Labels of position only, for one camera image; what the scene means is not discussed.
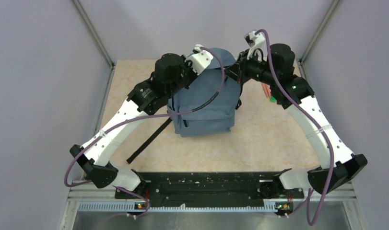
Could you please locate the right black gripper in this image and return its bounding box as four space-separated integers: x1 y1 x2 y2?
224 48 278 86

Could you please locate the blue student backpack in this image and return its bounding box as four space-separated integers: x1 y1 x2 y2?
127 59 243 163

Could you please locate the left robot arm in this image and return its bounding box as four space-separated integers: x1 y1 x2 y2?
70 53 211 198

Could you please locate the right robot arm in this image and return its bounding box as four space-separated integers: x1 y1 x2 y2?
224 44 368 197

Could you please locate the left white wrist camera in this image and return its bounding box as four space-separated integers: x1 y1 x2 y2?
186 44 213 75

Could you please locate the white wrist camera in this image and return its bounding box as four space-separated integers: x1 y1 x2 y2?
244 30 266 60
186 44 213 75

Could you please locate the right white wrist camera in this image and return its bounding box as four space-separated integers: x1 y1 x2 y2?
244 30 266 60

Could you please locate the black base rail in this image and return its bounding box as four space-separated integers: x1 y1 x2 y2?
134 172 304 210

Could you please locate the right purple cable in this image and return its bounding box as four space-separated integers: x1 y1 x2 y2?
254 29 336 227

